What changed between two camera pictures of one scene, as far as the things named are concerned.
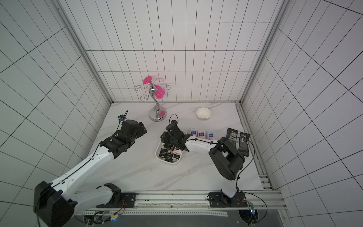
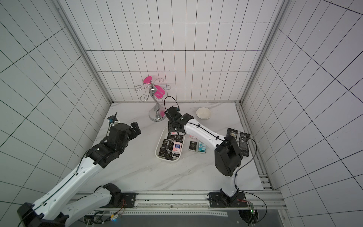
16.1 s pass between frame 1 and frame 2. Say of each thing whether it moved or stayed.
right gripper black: moved
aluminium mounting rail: stayed
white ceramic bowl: stayed
